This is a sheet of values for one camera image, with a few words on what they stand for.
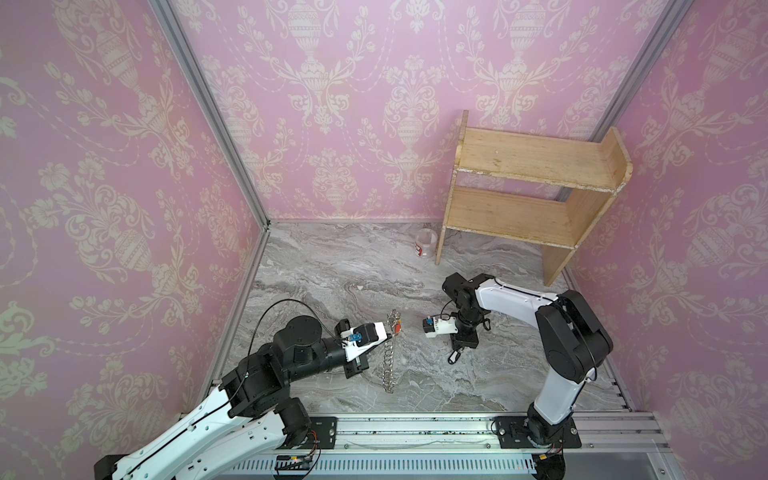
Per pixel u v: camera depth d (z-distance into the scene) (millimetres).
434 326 796
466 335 791
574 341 479
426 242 1124
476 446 729
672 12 686
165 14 695
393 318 970
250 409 436
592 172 734
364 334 473
